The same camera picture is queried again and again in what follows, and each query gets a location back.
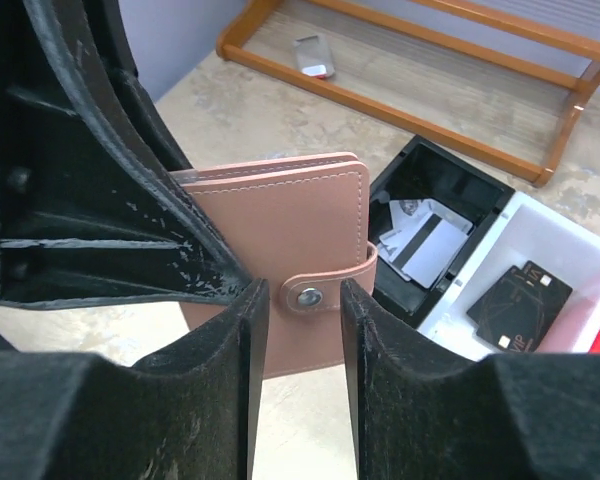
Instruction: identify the pink leather card holder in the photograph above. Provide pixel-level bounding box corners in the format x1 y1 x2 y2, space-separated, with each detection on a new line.
174 152 378 378

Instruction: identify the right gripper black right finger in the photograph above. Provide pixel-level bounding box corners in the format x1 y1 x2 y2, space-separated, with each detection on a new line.
340 280 600 479

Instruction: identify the white plastic bin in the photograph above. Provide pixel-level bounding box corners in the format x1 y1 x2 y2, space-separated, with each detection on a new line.
417 193 600 360

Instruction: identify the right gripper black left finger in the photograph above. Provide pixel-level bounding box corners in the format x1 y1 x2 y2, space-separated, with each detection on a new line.
0 280 269 479

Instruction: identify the white magnetic stripe card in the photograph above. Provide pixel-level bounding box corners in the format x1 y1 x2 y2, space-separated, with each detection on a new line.
391 213 468 288

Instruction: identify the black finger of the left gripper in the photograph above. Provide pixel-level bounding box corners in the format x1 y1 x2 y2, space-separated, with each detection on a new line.
0 1 250 310

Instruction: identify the wooden rack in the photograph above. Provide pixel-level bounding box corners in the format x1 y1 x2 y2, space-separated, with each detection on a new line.
216 1 600 187

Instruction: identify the black VIP card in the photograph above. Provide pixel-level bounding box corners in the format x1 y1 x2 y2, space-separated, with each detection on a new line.
467 261 573 352

